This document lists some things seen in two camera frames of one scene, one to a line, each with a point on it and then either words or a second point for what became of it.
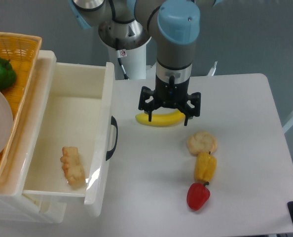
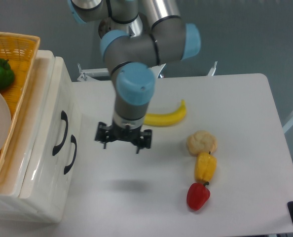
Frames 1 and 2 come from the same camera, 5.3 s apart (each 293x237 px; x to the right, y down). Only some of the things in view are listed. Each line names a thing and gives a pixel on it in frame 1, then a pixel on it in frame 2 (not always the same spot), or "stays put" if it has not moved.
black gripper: x=169 y=96 to x=132 y=135
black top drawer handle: x=114 y=123 to x=64 y=117
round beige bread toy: x=201 y=141 stays put
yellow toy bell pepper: x=205 y=167 stays put
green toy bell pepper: x=1 y=73 stays put
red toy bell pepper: x=198 y=195 stays put
